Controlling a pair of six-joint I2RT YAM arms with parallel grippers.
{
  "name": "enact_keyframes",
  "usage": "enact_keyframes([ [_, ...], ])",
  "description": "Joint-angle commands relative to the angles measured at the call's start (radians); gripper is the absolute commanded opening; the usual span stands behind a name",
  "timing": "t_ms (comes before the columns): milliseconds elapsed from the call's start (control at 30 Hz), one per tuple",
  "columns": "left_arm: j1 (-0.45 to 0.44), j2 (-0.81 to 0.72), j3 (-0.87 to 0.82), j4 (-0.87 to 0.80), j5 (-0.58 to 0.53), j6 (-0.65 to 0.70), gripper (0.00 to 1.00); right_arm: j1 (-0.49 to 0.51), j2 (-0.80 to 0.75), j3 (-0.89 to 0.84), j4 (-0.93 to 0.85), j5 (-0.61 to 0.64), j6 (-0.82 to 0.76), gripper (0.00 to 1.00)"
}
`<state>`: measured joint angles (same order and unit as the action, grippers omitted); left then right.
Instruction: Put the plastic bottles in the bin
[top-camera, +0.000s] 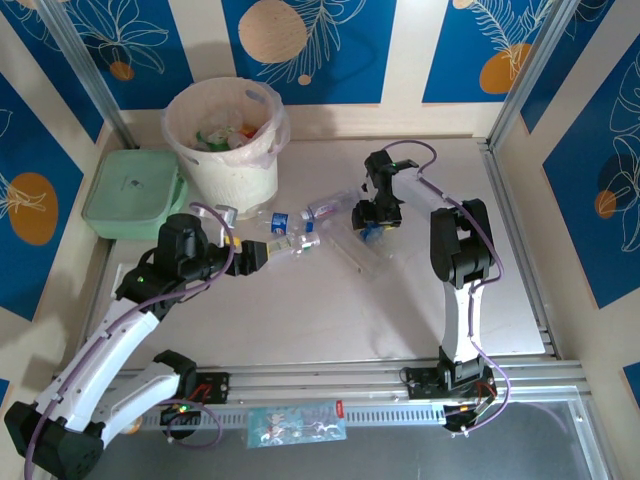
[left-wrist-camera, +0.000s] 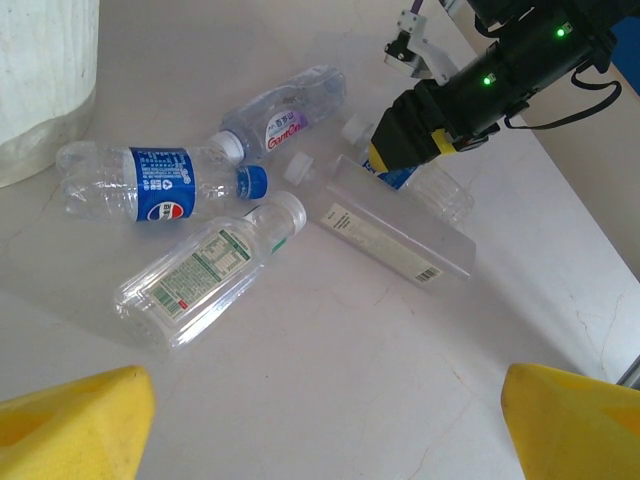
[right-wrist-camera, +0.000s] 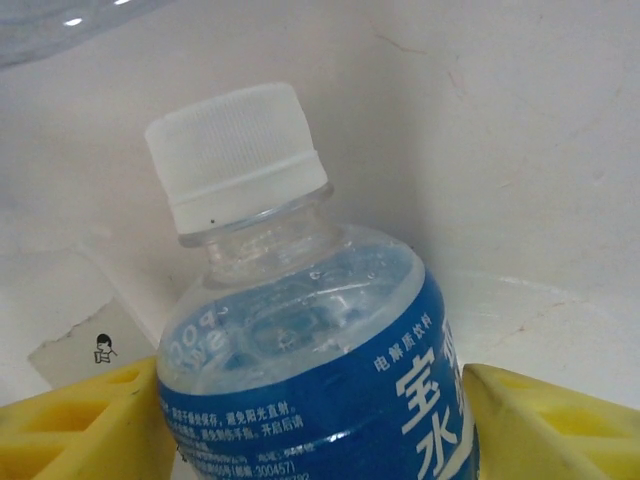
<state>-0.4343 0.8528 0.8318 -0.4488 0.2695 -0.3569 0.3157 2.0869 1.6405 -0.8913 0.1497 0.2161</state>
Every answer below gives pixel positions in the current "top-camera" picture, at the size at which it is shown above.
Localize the large blue label bottle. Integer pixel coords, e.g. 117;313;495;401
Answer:
359;223;399;249

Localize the clear bottle white ingredient label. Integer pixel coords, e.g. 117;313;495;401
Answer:
259;234;322;261

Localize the Ganten clear water bottle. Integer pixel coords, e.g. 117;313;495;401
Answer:
298;187;362;222

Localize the green Sprite plastic bottle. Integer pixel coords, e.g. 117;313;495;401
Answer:
196;128;227;152

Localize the white ribbed plastic bin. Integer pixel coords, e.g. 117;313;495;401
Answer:
160;75;292;216

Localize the clear plastic bin liner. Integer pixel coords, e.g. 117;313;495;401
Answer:
160;75;292;171

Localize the clear twin sachet packet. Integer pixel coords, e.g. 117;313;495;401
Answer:
213;203;241;229

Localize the Pepsi blue label bottle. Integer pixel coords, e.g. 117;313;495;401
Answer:
253;209;321;237

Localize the tall clear square bottle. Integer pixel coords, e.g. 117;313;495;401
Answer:
319;222;396;275

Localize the green lunch box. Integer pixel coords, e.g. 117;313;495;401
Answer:
80;148;190;240

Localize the bunny print wipes packet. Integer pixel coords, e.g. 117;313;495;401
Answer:
245;398;349;451

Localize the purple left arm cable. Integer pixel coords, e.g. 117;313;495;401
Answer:
22;201;236;480

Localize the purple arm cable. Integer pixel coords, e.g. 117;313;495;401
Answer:
22;201;236;480
380;139;511;436

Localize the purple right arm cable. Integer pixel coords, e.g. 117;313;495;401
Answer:
380;139;511;436

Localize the aluminium side rail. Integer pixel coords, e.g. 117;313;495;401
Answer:
477;139;561;359
74;238;121;351

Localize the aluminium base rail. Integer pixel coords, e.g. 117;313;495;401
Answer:
117;363;587;404

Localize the grey perforated cable duct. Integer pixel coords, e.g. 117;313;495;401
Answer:
139;403;449;427

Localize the aluminium frame post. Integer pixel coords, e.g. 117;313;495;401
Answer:
485;0;577;151
37;0;137;150

